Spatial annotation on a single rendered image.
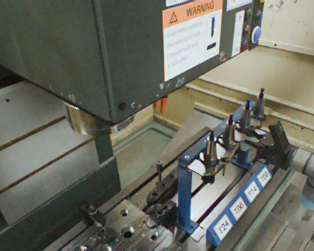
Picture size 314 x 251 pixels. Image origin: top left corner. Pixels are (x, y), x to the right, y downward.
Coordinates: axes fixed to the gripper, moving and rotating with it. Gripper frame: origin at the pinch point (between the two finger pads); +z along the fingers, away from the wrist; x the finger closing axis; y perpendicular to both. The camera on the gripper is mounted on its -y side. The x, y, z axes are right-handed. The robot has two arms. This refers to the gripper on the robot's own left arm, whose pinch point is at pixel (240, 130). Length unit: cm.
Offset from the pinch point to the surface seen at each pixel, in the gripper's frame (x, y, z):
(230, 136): -12.5, -5.1, -2.3
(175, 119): 51, 49, 72
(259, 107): 9.2, -6.3, -1.5
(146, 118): 44, 54, 93
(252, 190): 0.6, 25.8, -9.2
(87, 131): -58, -26, 8
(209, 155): -23.9, -4.2, -1.9
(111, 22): -62, -51, -9
